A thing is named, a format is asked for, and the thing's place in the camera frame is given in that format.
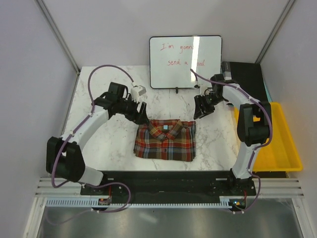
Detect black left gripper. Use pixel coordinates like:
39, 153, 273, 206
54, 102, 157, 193
117, 96, 150, 126

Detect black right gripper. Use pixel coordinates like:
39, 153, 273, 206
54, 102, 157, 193
193, 93, 225, 120

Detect plaid long sleeve shirt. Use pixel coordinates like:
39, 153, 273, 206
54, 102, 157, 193
133, 119, 196, 162

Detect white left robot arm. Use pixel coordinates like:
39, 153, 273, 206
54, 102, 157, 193
46, 82, 149, 195

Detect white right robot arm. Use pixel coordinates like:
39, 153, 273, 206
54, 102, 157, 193
190, 69, 273, 195

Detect black flat box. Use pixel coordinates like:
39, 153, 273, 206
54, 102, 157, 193
221, 61, 269, 102

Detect small whiteboard with stand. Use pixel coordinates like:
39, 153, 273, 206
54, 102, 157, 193
149, 35, 222, 89

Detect yellow plastic bin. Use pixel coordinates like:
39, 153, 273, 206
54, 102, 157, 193
235, 102, 303, 172

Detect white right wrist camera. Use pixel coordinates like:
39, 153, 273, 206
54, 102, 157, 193
194, 84, 209, 96

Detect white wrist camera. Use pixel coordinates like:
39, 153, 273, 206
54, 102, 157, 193
194, 84, 209, 96
130, 84, 146, 103

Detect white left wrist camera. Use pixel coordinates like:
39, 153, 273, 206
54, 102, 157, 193
130, 84, 146, 103

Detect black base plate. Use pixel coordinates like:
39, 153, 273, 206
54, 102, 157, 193
80, 171, 256, 203

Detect aluminium extrusion rail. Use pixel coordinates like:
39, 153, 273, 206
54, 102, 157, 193
35, 178, 304, 198

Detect white slotted cable duct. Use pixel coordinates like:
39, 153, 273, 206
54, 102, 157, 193
46, 197, 244, 209

